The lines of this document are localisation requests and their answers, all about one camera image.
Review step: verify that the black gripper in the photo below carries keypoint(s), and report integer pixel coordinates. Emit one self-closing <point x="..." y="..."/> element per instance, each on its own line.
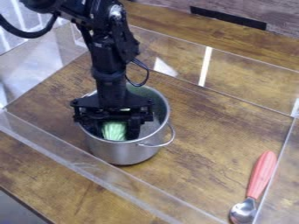
<point x="113" y="104"/>

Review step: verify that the green bumpy toy vegetable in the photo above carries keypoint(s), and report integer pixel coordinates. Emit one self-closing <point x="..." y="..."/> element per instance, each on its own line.
<point x="114" y="131"/>

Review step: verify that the silver metal pot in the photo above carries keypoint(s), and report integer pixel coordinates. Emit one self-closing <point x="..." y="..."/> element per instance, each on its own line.
<point x="157" y="134"/>

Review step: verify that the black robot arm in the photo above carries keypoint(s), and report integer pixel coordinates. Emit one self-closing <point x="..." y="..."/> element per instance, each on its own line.
<point x="114" y="47"/>

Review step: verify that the clear acrylic enclosure wall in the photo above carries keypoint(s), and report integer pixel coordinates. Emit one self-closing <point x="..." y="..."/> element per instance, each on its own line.
<point x="227" y="107"/>

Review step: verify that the red handled metal spoon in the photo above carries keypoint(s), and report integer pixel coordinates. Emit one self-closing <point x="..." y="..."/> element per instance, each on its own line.
<point x="243" y="212"/>

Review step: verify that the black wall strip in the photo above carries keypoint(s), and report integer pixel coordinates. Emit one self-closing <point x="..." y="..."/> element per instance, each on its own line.
<point x="229" y="18"/>

